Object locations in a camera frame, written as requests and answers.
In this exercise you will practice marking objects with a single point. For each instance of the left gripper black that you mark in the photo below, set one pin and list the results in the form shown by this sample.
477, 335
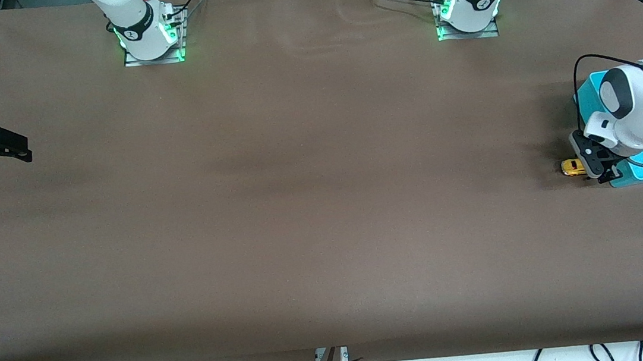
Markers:
612, 172

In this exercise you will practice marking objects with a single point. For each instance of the yellow beetle toy car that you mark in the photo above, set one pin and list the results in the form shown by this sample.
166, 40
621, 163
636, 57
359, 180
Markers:
572, 166

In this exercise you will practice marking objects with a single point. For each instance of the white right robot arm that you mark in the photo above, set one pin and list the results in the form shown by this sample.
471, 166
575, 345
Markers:
141, 26

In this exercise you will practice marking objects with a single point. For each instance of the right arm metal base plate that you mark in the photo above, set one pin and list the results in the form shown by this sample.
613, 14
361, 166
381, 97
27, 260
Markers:
153, 60

